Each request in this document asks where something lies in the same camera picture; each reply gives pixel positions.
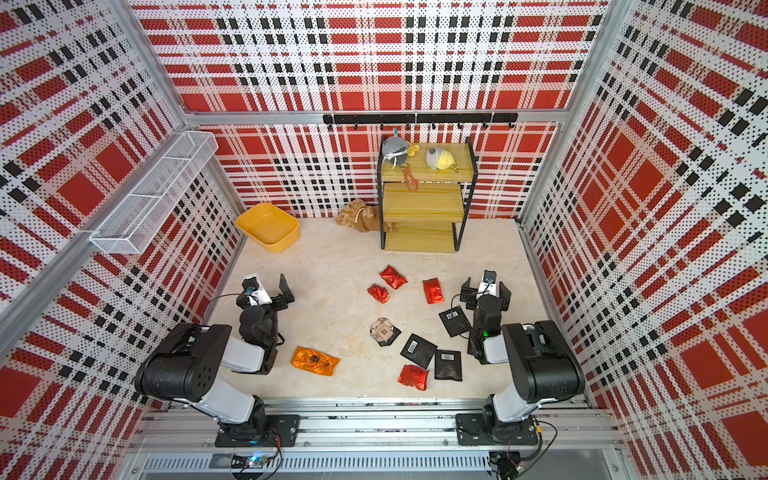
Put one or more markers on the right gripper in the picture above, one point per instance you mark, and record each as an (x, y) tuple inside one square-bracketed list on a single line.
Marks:
[(471, 294)]

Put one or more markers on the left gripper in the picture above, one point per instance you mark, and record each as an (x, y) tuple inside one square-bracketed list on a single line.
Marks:
[(282, 286)]

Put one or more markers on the red tea bag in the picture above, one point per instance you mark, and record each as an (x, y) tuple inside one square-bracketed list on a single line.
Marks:
[(433, 291), (413, 376), (378, 293), (392, 277)]

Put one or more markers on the yellow plastic storage box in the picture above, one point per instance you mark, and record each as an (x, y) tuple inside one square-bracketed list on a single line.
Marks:
[(269, 226)]

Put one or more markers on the orange tea bag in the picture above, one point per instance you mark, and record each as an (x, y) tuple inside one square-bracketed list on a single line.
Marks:
[(313, 361)]

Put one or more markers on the red tea bag top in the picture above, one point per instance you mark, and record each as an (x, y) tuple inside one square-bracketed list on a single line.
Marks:
[(392, 277)]

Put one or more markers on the floral black tea bag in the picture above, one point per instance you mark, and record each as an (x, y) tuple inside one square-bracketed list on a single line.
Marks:
[(384, 332)]

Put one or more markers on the red tea bag bottom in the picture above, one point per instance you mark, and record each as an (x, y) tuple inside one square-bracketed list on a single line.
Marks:
[(413, 376)]

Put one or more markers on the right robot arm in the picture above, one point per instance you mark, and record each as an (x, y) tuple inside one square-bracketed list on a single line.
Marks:
[(544, 370)]

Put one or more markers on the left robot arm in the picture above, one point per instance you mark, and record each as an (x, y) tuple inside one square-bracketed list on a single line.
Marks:
[(185, 365)]

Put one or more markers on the brown plush toy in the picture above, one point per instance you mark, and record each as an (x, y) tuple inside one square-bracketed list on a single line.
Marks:
[(360, 216)]

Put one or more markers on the yellow white plush toy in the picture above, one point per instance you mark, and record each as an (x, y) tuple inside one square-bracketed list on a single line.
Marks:
[(440, 159)]

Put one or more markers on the grey plush toy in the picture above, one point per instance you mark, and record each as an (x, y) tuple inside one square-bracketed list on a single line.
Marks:
[(395, 151)]

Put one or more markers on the small circuit board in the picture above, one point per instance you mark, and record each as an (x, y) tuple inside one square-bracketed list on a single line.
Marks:
[(244, 462)]

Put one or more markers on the wooden shelf rack black frame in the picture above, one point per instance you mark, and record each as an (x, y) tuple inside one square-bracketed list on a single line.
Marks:
[(423, 210)]

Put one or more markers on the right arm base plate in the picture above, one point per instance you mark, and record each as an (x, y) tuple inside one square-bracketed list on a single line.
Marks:
[(478, 430)]

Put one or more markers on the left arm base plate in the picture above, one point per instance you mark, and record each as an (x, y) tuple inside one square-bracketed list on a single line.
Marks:
[(268, 430)]

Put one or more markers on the white wire mesh basket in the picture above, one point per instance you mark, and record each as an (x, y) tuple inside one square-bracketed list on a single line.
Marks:
[(135, 221)]

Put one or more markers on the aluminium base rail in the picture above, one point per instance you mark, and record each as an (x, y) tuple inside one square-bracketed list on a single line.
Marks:
[(382, 438)]

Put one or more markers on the black hook rail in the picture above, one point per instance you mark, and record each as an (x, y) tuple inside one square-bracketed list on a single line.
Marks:
[(420, 118)]

